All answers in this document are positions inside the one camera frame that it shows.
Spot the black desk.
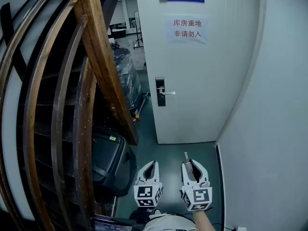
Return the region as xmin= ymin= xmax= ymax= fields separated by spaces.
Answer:
xmin=107 ymin=22 xmax=128 ymax=39

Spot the black hard case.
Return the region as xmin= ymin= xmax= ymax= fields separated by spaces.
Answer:
xmin=92 ymin=131 xmax=138 ymax=197

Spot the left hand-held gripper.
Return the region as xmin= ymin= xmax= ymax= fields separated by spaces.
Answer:
xmin=133 ymin=160 xmax=165 ymax=209

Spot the person's light shirt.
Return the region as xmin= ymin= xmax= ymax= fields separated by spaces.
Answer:
xmin=143 ymin=214 xmax=198 ymax=231

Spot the black cable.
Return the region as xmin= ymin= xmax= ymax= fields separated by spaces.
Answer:
xmin=211 ymin=222 xmax=239 ymax=231

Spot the laptop screen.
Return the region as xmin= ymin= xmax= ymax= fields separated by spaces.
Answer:
xmin=90 ymin=216 xmax=133 ymax=231

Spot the black plastic wrapped pallet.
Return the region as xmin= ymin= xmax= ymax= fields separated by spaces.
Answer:
xmin=112 ymin=47 xmax=144 ymax=111

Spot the silver door lock with handle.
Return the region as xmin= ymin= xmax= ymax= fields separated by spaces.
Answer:
xmin=155 ymin=77 xmax=176 ymax=107

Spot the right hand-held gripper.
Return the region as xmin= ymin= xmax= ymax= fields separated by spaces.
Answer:
xmin=179 ymin=159 xmax=214 ymax=212

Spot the whiteboard stand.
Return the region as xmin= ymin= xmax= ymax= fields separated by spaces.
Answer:
xmin=133 ymin=10 xmax=144 ymax=50

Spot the white door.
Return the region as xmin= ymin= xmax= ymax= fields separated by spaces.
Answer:
xmin=134 ymin=0 xmax=261 ymax=145

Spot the long-handled floor tool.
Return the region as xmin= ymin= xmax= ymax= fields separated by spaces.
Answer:
xmin=131 ymin=90 xmax=152 ymax=124

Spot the white paper notice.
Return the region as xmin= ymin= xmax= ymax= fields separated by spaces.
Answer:
xmin=164 ymin=14 xmax=209 ymax=45

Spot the wooden staircase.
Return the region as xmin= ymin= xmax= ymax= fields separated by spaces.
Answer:
xmin=0 ymin=0 xmax=140 ymax=231

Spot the silver key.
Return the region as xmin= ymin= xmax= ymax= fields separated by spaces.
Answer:
xmin=184 ymin=152 xmax=195 ymax=180

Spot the person's right forearm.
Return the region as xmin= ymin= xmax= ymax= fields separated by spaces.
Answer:
xmin=192 ymin=208 xmax=217 ymax=231

